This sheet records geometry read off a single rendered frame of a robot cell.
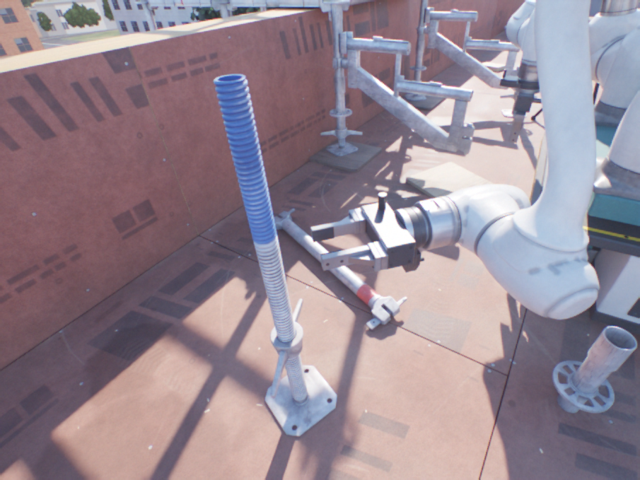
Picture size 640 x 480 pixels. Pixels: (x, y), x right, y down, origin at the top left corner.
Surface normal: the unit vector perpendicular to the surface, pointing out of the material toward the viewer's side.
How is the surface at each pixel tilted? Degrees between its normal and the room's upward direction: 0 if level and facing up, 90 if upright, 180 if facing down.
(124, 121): 90
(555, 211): 74
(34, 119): 90
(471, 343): 0
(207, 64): 90
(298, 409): 0
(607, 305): 90
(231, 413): 0
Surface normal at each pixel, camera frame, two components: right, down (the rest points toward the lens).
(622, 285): -0.47, 0.57
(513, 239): -0.95, -0.04
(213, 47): 0.84, 0.31
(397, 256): 0.27, 0.60
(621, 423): -0.04, -0.78
